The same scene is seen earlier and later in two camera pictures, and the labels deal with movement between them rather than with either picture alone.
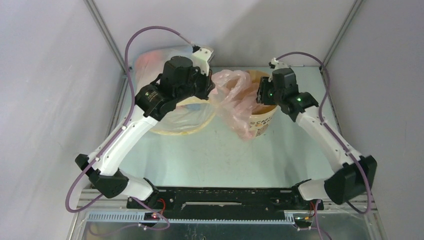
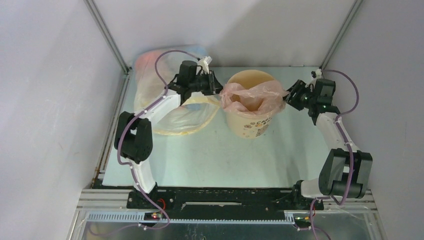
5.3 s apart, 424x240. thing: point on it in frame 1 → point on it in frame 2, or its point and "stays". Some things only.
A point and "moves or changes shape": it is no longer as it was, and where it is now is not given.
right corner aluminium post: [352, 13] stays
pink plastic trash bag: [235, 98] moves or changes shape
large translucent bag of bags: [189, 116] stays
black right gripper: [262, 93] → [297, 94]
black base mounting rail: [223, 203] stays
